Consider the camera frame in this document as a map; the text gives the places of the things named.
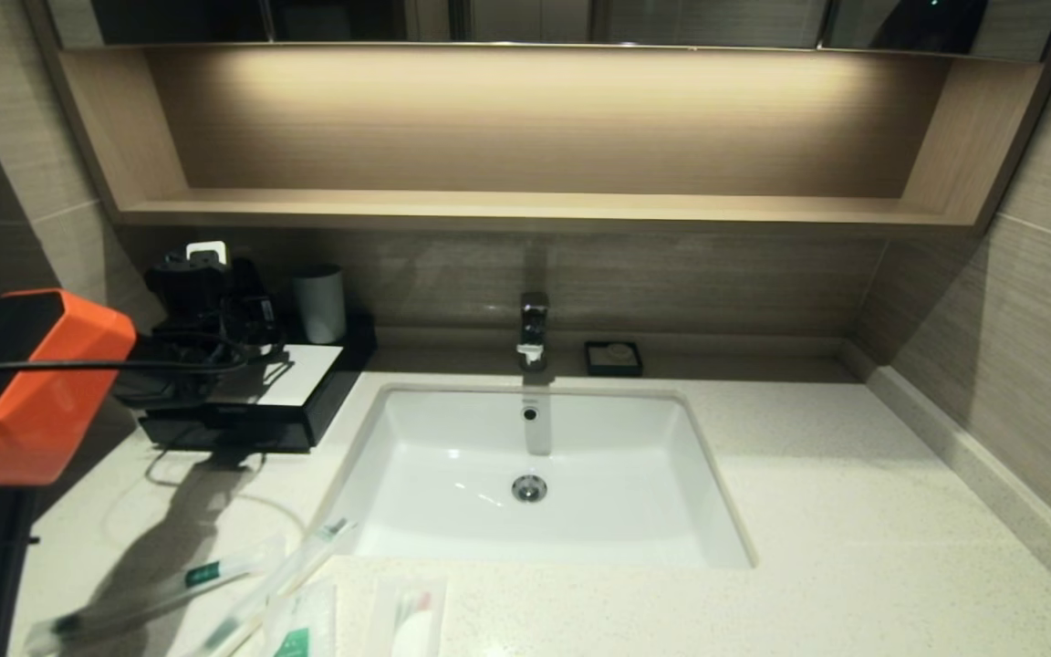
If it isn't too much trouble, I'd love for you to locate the white cup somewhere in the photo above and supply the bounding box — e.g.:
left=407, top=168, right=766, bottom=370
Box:
left=292, top=266, right=348, bottom=345

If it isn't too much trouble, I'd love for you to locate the clear packet with red item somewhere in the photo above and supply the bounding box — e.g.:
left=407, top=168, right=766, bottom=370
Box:
left=370, top=573, right=449, bottom=657

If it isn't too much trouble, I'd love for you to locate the white sink basin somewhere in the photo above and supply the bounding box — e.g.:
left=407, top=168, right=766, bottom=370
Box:
left=320, top=383, right=754, bottom=569

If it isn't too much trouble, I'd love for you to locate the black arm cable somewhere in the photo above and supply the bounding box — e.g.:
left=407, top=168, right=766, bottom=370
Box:
left=0, top=330, right=253, bottom=384

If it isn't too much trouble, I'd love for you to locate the clear sachet with green print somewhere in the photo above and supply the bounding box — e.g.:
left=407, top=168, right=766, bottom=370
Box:
left=265, top=579, right=340, bottom=657

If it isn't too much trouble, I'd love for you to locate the wrapped toothbrush with wooden handle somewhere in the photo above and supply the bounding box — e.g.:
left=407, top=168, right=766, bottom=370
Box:
left=188, top=518, right=359, bottom=657

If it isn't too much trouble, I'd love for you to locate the mirror cabinet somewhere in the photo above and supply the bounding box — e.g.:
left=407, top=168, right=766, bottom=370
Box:
left=33, top=0, right=1051, bottom=57

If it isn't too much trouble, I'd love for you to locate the black soap dish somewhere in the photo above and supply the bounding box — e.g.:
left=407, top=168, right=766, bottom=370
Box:
left=584, top=342, right=643, bottom=379

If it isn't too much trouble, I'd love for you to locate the wooden wall shelf niche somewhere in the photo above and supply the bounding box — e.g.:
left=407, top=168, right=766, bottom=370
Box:
left=65, top=50, right=1042, bottom=234

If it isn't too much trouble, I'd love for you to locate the chrome faucet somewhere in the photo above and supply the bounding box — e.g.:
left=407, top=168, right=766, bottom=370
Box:
left=516, top=292, right=552, bottom=375

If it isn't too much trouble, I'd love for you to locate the black amenity box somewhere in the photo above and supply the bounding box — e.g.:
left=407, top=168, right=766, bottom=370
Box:
left=138, top=315, right=379, bottom=454

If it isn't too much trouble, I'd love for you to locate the toothbrush with green label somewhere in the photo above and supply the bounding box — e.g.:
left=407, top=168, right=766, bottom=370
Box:
left=24, top=538, right=287, bottom=656

